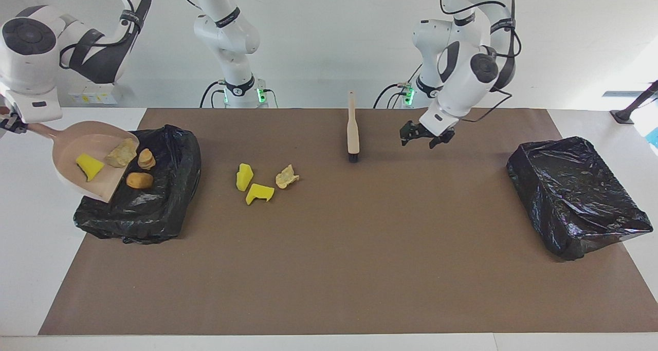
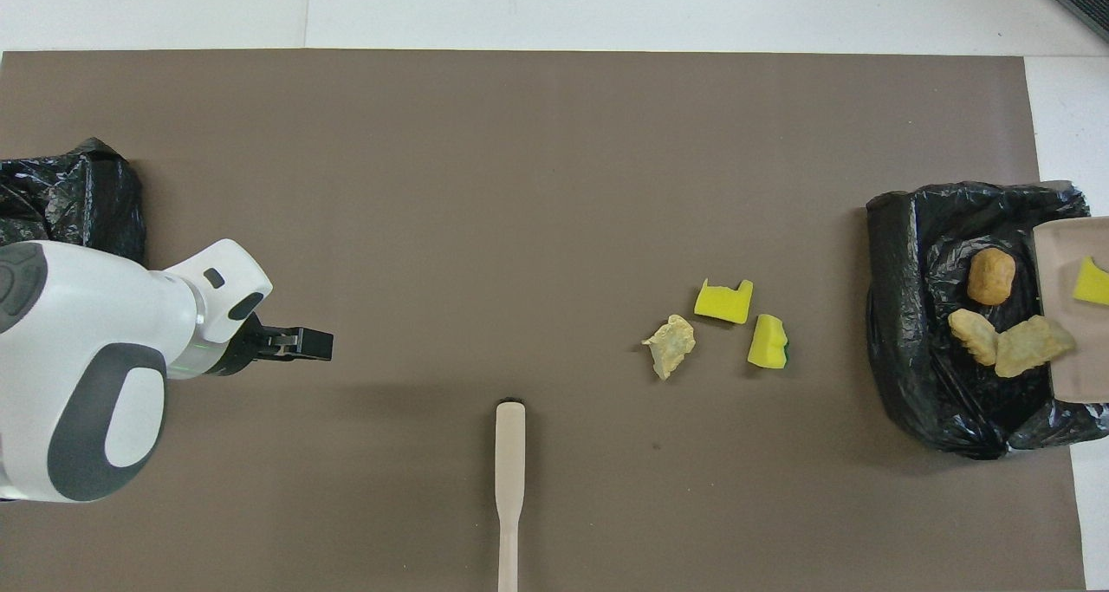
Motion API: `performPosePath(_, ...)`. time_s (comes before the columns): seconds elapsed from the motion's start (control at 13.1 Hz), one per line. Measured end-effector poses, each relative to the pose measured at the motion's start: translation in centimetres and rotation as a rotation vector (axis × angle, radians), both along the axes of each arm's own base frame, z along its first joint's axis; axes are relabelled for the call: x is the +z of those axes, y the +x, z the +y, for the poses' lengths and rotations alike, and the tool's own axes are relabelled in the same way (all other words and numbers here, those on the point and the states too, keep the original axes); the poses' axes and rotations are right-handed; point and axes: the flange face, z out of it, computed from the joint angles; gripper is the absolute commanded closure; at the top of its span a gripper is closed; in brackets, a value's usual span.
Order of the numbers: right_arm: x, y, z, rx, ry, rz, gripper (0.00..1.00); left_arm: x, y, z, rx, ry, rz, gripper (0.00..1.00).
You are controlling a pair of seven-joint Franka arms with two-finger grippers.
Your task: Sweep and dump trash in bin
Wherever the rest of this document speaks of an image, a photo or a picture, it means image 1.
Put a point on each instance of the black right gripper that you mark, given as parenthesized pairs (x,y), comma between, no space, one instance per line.
(7,124)

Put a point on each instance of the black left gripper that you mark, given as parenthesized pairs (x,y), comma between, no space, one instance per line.
(432,134)

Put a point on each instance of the beige plastic dustpan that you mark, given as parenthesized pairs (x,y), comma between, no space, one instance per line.
(72,143)

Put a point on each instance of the beige hand brush black bristles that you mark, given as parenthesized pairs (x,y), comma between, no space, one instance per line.
(352,130)

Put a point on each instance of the plain yellow sponge wedge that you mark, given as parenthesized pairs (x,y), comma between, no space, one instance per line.
(90,165)

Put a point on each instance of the brown potato-shaped bread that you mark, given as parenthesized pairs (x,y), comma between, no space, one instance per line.
(139,180)

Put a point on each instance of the orange ridged croissant piece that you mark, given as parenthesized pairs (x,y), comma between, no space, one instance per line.
(146,159)

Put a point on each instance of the beige paper scrap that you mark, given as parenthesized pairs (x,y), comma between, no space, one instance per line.
(285,178)

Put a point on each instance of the notched yellow sponge piece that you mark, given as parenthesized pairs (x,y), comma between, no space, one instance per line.
(259,191)

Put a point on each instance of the yellow sponge wedge green backing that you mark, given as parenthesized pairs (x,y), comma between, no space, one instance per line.
(243,179)

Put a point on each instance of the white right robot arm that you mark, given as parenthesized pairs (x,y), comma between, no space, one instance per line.
(31,63)

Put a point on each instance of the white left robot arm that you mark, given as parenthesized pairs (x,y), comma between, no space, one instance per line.
(462,84)

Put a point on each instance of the bin with black bag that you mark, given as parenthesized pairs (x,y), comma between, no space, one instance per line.
(576,197)
(154,212)

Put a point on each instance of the brown paper table mat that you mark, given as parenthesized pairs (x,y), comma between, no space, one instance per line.
(329,299)

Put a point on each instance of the black stand foot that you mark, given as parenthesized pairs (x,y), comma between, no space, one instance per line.
(623,117)

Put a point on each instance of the blue plastic item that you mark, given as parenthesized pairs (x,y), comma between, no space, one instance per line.
(654,137)

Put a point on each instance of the white wall power strip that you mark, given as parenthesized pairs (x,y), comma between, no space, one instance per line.
(100,96)

